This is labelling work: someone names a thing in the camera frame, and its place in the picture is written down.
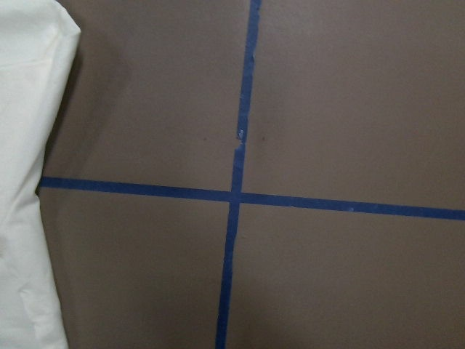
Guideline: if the cream long-sleeve printed shirt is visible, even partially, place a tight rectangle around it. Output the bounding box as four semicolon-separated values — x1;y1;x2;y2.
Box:
1;1;81;348

